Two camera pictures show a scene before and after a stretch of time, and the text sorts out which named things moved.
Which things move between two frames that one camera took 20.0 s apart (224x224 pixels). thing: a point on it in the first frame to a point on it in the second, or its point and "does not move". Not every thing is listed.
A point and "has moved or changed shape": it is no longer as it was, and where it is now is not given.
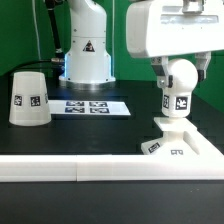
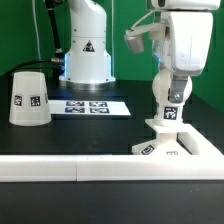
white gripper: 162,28 to 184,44
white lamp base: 180,138 has moved or changed shape
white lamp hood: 29,105 does not move
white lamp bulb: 176,99 has moved or changed shape
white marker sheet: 87,108 does not move
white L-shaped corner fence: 207,164 does not move
